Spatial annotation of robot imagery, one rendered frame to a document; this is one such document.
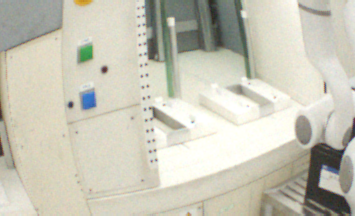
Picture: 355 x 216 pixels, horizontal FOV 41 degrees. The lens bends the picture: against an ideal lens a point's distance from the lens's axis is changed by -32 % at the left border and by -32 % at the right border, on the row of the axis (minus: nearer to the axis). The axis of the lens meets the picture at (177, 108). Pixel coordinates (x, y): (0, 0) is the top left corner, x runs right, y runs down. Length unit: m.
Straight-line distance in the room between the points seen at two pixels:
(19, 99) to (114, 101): 0.27
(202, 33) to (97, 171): 1.12
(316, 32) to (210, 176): 0.55
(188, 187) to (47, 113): 0.40
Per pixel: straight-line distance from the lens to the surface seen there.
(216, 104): 1.74
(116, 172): 1.32
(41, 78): 1.19
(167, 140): 1.57
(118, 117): 1.29
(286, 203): 1.43
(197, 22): 2.33
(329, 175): 1.34
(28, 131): 1.21
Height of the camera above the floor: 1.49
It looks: 20 degrees down
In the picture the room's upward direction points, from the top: 5 degrees counter-clockwise
